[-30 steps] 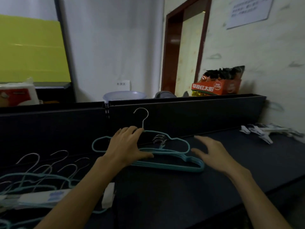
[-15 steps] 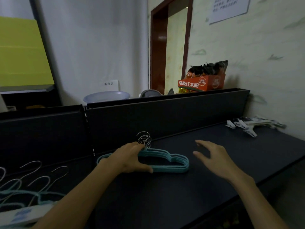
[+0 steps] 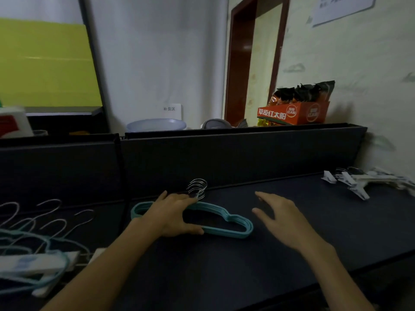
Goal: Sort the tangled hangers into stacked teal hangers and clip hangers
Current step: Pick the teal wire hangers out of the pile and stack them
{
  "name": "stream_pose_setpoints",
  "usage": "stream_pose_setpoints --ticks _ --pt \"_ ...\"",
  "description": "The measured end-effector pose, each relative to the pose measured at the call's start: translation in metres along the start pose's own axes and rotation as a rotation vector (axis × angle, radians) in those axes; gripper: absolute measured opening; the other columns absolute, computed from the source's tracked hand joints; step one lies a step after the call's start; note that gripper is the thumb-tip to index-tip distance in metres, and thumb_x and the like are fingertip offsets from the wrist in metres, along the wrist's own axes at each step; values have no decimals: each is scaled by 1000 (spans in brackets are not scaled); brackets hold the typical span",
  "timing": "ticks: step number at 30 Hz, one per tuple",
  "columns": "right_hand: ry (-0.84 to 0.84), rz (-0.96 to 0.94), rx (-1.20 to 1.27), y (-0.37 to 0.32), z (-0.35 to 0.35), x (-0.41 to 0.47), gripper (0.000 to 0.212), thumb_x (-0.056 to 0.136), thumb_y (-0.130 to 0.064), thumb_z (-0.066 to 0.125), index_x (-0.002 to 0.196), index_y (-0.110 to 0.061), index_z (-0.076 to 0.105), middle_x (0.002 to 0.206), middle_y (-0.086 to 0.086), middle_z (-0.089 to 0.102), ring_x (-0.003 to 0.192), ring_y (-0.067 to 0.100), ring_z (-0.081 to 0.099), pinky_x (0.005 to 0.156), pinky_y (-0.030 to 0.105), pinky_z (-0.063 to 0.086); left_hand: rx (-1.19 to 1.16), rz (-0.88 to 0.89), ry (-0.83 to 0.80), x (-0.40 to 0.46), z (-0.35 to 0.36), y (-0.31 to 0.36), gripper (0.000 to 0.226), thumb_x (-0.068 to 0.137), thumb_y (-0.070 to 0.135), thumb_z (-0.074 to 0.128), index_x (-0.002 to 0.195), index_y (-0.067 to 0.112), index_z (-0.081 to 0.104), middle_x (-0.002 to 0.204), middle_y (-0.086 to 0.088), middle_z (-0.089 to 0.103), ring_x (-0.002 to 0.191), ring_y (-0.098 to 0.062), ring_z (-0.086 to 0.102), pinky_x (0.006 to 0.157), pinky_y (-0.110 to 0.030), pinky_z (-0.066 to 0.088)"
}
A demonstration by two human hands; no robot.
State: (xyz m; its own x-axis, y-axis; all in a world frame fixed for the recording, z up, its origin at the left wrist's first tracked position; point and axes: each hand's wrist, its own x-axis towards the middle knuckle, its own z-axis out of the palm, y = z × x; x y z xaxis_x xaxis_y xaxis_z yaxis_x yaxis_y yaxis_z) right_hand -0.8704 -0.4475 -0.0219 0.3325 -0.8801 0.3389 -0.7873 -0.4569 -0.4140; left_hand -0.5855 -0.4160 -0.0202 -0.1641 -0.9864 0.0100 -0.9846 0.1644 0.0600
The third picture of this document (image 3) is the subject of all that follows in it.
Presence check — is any person's right hand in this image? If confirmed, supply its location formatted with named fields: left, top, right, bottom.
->
left=252, top=190, right=335, bottom=253

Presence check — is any person's left hand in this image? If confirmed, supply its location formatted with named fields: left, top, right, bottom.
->
left=141, top=190, right=205, bottom=238

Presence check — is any stack of teal hangers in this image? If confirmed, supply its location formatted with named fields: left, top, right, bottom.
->
left=131, top=178, right=254, bottom=239

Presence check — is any pile of mixed hangers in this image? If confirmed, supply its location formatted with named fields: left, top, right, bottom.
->
left=0, top=199, right=108, bottom=298

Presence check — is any person's left forearm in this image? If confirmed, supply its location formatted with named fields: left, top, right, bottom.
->
left=40, top=220, right=161, bottom=311

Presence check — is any black table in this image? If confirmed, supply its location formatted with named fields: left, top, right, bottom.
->
left=0, top=173, right=415, bottom=311

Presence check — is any black back panel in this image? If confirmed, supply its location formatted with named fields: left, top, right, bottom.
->
left=0, top=123, right=368, bottom=217

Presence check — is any lavender plastic basin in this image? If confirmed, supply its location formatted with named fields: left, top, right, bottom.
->
left=125, top=118, right=188, bottom=133

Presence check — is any grey round container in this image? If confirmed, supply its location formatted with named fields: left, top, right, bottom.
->
left=201, top=118, right=249, bottom=129

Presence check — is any small white label sign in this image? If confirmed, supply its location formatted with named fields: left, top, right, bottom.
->
left=162, top=103, right=183, bottom=121

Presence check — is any orange snack carton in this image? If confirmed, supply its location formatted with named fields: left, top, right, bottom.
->
left=257, top=80, right=335, bottom=127

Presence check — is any red tissue pack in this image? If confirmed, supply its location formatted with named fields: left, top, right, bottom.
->
left=0, top=106, right=35, bottom=139

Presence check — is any grey wall shelf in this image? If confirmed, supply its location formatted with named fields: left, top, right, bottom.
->
left=24, top=106, right=104, bottom=117

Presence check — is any brown door frame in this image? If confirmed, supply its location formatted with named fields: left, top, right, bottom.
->
left=223, top=0, right=291, bottom=126

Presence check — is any yellow wall panel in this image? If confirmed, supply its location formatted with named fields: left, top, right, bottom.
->
left=0, top=17, right=103, bottom=108

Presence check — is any white wall notice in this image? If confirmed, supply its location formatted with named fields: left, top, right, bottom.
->
left=312, top=0, right=377, bottom=28

